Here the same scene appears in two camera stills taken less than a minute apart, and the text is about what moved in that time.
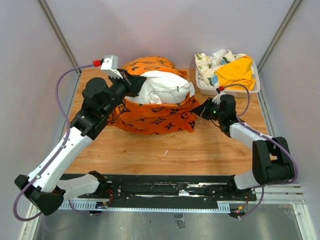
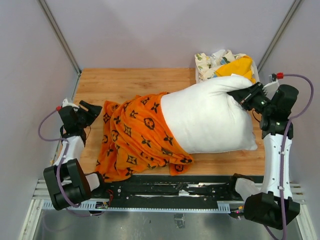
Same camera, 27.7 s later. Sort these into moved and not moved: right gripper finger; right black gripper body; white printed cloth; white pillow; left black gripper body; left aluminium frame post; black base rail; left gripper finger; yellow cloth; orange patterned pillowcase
Moved: orange patterned pillowcase; white pillow; left black gripper body; right gripper finger; right black gripper body; left gripper finger
Not moved: yellow cloth; white printed cloth; black base rail; left aluminium frame post
